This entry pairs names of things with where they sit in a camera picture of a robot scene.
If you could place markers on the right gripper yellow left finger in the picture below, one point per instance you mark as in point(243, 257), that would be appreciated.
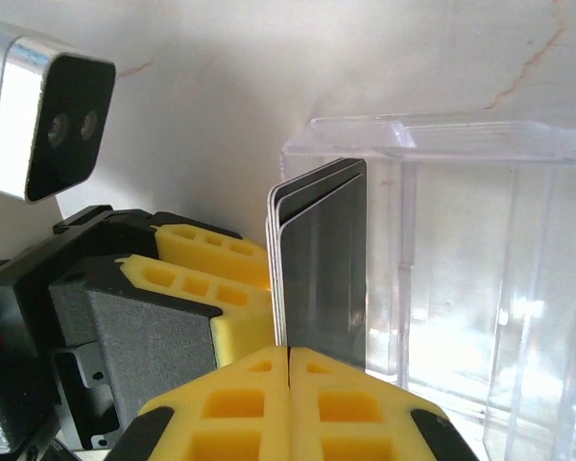
point(230, 422)

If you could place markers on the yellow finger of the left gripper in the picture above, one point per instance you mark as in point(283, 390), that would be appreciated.
point(149, 336)
point(211, 245)

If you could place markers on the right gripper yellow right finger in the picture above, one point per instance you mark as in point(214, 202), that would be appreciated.
point(355, 422)

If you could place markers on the clear acrylic card holder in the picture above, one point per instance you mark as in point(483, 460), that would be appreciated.
point(461, 240)

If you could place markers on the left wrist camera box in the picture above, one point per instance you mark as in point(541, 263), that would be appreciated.
point(72, 129)

